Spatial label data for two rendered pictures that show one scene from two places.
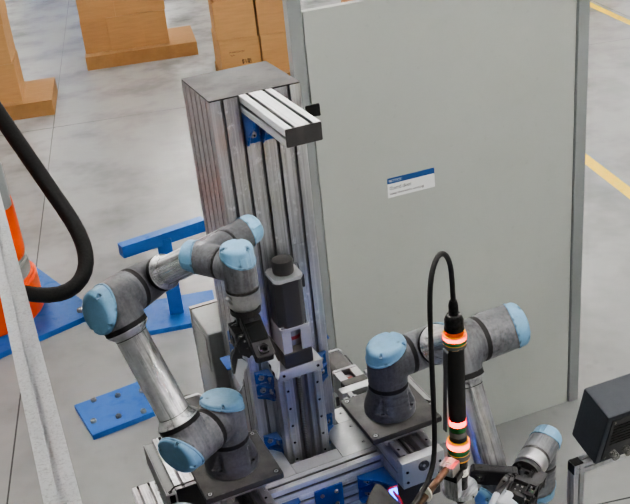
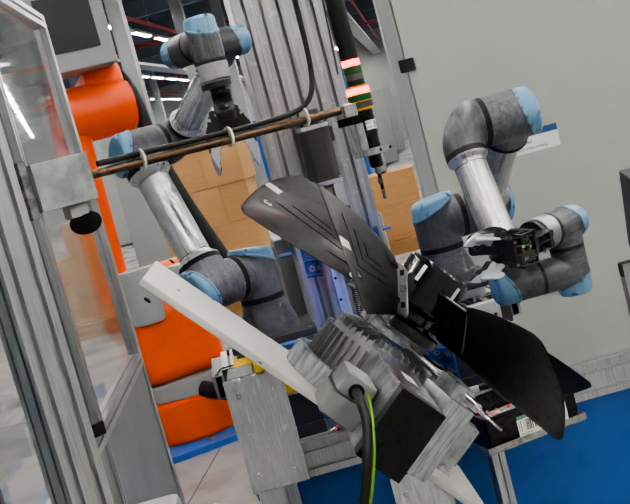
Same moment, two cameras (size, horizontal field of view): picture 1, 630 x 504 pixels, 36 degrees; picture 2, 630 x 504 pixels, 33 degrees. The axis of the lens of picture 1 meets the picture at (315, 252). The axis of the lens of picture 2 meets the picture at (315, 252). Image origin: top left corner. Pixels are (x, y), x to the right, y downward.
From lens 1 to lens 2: 1.45 m
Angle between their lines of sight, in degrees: 26
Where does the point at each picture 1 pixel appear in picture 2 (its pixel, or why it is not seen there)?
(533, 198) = not seen: outside the picture
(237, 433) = (264, 283)
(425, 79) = (527, 26)
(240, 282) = (201, 48)
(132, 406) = not seen: hidden behind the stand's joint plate
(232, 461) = (262, 315)
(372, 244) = not seen: hidden behind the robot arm
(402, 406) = (455, 266)
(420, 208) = (548, 169)
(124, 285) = (144, 130)
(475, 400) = (474, 174)
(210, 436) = (228, 273)
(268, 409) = (322, 293)
